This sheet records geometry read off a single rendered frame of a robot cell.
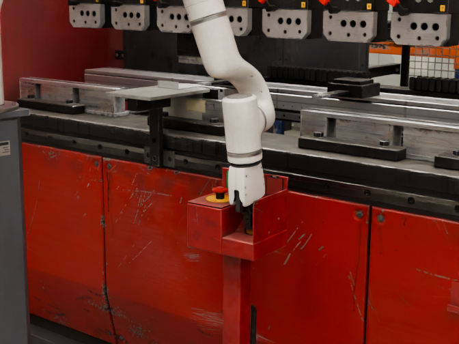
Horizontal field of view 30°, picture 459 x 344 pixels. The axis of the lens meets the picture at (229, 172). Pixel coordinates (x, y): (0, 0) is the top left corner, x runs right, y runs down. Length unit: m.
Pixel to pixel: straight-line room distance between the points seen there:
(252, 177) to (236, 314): 0.37
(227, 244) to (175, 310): 0.64
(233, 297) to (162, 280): 0.53
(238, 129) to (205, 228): 0.28
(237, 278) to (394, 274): 0.39
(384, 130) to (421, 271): 0.38
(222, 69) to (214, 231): 0.40
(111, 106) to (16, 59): 0.54
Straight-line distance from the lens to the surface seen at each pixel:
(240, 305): 2.19
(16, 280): 2.29
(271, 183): 2.17
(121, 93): 2.50
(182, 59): 2.68
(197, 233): 2.14
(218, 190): 2.14
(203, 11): 1.99
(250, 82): 2.07
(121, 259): 2.80
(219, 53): 1.99
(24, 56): 3.30
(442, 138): 2.20
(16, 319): 2.32
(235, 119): 2.00
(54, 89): 3.09
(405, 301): 2.20
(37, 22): 3.34
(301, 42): 3.02
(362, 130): 2.30
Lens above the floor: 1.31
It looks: 12 degrees down
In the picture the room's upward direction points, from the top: straight up
